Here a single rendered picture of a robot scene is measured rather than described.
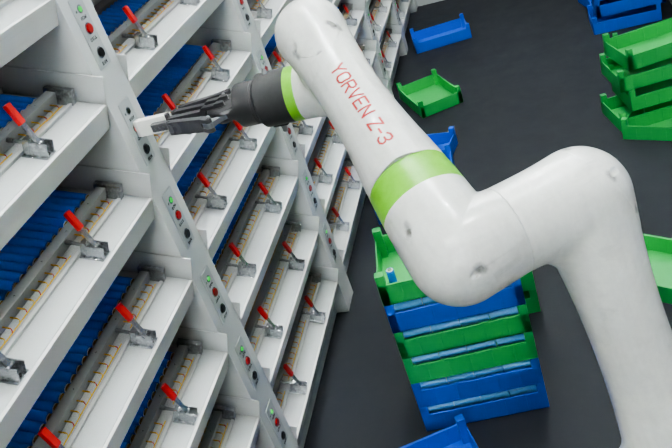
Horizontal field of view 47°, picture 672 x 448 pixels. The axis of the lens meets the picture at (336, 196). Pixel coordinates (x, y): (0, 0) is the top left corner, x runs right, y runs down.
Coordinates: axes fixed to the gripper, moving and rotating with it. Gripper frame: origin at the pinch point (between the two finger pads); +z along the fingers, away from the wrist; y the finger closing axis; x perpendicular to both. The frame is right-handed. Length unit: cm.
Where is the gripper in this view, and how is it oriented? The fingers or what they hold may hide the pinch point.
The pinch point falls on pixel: (154, 124)
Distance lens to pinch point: 139.3
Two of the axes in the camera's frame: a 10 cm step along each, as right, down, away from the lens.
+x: -2.9, -8.3, -4.7
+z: -9.4, 1.7, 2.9
